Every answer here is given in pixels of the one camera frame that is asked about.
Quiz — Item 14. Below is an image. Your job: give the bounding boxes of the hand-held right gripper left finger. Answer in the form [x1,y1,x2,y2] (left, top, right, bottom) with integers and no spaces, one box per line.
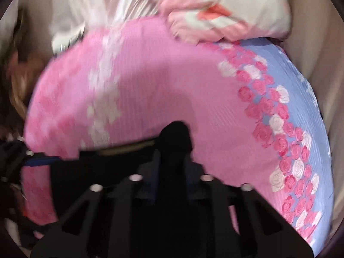
[30,152,169,258]

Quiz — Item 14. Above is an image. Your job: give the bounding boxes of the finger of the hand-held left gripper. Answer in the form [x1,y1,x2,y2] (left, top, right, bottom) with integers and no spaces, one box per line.
[25,152,63,167]

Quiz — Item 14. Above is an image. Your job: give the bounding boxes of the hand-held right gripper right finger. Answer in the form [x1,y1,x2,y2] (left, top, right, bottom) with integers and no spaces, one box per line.
[178,153,315,258]

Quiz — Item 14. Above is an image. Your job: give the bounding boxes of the black pants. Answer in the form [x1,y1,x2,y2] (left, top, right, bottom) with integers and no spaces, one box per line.
[50,122,233,258]

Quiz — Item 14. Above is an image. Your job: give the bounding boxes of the brown furry object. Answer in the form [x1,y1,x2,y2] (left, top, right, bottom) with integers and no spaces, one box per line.
[5,50,47,120]

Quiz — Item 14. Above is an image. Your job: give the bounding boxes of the pink floral bed sheet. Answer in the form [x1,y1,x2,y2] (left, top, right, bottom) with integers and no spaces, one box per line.
[23,16,335,250]

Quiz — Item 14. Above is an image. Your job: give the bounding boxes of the white cloth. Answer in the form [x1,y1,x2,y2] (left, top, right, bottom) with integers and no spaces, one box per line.
[51,0,162,55]

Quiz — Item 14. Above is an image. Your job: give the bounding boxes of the white pink floral quilt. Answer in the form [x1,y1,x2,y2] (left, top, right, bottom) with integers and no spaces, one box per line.
[146,0,293,45]

